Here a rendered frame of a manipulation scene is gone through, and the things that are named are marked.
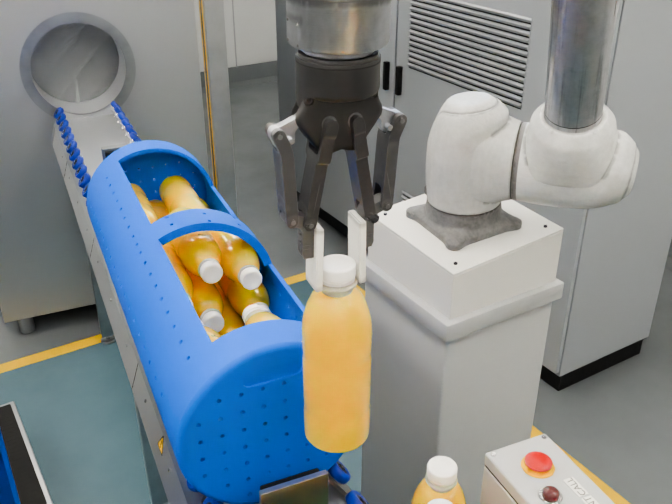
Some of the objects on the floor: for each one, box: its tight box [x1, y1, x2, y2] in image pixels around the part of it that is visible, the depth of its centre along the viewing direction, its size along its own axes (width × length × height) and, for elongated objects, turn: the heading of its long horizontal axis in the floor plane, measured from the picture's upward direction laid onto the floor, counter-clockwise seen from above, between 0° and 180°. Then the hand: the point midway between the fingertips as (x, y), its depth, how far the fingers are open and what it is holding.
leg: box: [85, 246, 116, 344], centre depth 302 cm, size 6×6×63 cm
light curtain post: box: [198, 0, 238, 218], centre depth 247 cm, size 6×6×170 cm
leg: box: [133, 394, 169, 504], centre depth 223 cm, size 6×6×63 cm
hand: (335, 251), depth 76 cm, fingers closed on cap, 4 cm apart
